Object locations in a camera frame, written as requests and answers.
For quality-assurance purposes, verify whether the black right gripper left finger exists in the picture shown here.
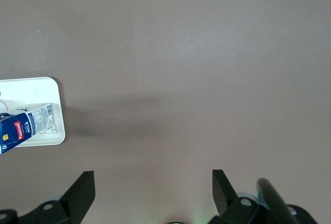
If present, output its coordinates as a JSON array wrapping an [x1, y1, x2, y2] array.
[[18, 171, 96, 224]]

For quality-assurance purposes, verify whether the blue white milk carton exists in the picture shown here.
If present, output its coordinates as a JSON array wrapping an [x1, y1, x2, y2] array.
[[0, 102, 55, 155]]

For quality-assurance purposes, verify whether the cream rectangular tray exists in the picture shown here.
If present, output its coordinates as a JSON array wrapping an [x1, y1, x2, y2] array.
[[0, 77, 66, 147]]

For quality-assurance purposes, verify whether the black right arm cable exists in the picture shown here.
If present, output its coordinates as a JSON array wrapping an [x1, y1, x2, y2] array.
[[255, 178, 300, 224]]

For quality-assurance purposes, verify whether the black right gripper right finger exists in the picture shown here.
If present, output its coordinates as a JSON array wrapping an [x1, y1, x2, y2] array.
[[209, 169, 262, 224]]

